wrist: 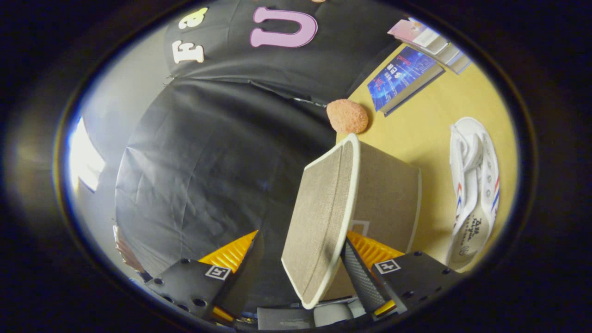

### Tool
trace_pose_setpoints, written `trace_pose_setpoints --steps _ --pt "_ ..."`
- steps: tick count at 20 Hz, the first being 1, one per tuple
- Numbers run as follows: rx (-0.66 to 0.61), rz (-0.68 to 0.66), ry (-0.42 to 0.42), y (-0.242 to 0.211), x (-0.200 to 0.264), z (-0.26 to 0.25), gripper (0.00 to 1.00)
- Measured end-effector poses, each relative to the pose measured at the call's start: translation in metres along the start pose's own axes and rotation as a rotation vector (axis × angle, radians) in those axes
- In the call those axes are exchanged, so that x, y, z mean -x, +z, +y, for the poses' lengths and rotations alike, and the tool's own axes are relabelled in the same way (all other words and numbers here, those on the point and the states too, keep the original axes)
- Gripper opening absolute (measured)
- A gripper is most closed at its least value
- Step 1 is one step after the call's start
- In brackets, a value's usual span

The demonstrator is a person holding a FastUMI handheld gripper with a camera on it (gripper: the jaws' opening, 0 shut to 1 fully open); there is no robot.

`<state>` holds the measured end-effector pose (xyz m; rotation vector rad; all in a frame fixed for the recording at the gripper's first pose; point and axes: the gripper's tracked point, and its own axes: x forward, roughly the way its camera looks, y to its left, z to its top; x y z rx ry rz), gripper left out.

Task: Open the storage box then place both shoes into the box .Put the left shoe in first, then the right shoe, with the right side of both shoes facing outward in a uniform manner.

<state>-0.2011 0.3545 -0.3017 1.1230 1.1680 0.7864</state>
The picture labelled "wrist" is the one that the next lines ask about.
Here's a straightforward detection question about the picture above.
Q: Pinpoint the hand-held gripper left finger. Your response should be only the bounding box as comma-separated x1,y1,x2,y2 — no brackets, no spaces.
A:
144,230,262,325

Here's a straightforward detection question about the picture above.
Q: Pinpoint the orange fluffy ball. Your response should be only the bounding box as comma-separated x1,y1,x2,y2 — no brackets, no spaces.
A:
326,99,370,135

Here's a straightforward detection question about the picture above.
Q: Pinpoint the white canvas shoe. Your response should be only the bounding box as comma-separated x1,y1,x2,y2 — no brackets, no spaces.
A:
445,117,501,271

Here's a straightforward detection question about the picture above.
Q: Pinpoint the beige fabric storage box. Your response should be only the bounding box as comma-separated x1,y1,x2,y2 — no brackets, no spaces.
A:
281,133,422,309

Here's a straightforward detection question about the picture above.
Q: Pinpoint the pink cover book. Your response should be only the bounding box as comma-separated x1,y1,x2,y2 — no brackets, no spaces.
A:
388,18,449,55

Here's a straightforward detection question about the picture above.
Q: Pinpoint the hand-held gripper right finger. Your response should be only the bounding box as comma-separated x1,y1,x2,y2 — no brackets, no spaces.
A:
341,230,464,322

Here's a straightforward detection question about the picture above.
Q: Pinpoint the grey book with green tab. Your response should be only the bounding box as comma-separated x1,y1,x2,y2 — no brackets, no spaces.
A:
430,39,464,65

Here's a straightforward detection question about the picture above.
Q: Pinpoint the pale blue cover book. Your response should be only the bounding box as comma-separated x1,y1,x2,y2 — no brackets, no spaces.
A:
444,49,473,75

